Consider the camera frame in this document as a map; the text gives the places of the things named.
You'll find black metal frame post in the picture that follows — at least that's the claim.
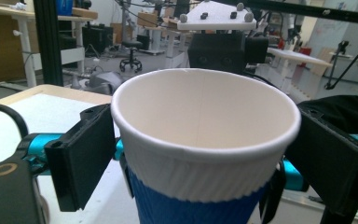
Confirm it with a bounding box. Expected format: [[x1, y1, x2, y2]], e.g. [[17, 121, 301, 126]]
[[33, 0, 64, 88]]

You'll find blue bin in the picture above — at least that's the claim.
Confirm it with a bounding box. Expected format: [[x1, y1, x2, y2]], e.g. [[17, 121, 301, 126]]
[[55, 0, 75, 17]]

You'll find brown cardboard box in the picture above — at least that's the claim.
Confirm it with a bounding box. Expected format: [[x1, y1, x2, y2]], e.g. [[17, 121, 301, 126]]
[[0, 13, 27, 86]]

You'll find black round stool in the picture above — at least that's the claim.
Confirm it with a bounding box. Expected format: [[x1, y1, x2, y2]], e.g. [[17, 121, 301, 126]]
[[118, 40, 144, 74]]

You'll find blue ribbed paper cup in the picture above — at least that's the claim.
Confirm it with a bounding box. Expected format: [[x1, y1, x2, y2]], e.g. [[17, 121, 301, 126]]
[[110, 67, 302, 224]]

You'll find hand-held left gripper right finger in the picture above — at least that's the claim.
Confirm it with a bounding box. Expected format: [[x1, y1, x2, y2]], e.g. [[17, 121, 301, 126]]
[[283, 105, 358, 217]]

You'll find left hand-held gripper cable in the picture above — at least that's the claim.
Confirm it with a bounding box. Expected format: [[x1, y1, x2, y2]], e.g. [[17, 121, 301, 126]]
[[0, 102, 30, 147]]

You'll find black tripod stand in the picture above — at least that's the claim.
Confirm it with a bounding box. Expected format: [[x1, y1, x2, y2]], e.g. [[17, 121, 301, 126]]
[[324, 35, 358, 91]]

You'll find white table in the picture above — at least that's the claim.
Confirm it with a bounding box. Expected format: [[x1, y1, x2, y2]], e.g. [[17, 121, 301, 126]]
[[267, 47, 334, 68]]

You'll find black metal frame beam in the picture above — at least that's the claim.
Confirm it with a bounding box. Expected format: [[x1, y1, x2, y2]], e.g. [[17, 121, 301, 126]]
[[217, 0, 358, 26]]

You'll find black equipment case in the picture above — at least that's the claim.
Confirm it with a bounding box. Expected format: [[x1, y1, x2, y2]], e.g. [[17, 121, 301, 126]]
[[82, 23, 115, 59]]

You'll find white desk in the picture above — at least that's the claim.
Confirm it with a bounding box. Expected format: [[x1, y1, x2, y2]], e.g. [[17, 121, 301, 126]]
[[0, 3, 99, 89]]

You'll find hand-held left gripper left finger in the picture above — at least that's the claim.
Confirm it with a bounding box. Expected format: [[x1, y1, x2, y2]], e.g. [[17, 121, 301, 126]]
[[17, 103, 118, 213]]

